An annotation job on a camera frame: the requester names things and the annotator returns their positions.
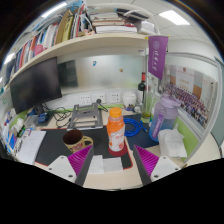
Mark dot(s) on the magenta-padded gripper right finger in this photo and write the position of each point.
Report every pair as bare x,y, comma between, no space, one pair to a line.
148,161

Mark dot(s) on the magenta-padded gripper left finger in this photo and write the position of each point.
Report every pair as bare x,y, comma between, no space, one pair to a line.
78,161

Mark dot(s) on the orange drink bottle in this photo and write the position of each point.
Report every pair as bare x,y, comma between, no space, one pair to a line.
116,133

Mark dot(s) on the purple water bottle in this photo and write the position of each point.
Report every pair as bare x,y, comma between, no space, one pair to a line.
163,120

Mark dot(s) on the white paper napkin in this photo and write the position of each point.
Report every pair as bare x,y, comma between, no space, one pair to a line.
96,165
113,165

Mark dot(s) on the dark blue mouse pad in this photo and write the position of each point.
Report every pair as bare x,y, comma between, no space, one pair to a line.
141,141

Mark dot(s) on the yellow floral mug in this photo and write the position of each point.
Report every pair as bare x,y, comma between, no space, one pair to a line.
75,140

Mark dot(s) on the black red-edged desk mat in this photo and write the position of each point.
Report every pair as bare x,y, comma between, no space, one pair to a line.
53,146

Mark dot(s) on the crumpled white tissue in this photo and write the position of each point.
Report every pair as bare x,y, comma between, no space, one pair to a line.
171,143

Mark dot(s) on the grey metal laptop stand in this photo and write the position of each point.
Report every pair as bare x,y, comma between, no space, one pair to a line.
85,116

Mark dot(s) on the white paper sheet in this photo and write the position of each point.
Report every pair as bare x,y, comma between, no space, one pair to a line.
31,146

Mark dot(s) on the glass vase with green stems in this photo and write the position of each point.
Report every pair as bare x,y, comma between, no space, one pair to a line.
147,110

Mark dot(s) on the white jar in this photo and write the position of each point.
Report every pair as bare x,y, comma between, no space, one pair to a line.
129,99

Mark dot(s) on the blue tissue box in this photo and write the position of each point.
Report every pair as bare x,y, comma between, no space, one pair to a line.
10,141

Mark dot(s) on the dark wine bottle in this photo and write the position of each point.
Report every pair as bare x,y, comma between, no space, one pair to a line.
141,88

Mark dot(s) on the group photo poster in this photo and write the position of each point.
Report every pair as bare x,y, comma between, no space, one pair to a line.
190,96

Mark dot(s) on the black computer monitor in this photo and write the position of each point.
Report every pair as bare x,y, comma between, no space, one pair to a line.
35,85

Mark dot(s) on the purple pennant flag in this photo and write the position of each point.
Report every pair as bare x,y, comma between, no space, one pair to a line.
157,55

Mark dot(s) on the white shelf with books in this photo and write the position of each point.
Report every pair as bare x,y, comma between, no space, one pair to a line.
100,41

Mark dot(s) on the ceiling lights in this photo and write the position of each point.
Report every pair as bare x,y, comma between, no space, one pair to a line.
173,16

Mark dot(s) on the white wall socket row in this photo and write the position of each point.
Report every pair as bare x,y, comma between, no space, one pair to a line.
100,98

